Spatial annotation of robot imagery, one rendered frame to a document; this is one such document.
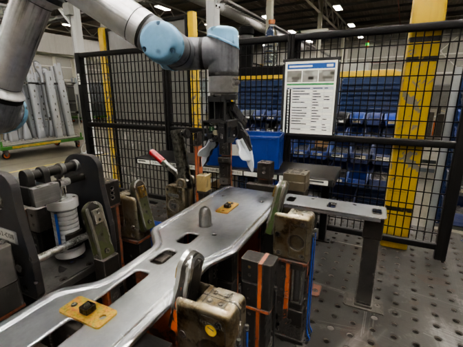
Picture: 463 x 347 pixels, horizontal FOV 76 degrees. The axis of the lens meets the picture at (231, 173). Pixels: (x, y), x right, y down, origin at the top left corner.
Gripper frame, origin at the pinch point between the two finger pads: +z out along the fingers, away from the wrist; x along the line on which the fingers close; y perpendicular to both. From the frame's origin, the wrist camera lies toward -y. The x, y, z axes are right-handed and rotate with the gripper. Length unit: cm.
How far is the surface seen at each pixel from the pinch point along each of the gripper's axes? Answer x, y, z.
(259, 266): 17.6, 22.2, 12.7
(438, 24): 51, -55, -42
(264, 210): 9.9, -2.6, 11.3
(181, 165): -14.1, 1.9, -0.1
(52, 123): -690, -411, 49
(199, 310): 17.0, 43.3, 7.2
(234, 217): 4.7, 5.8, 11.3
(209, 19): -214, -373, -133
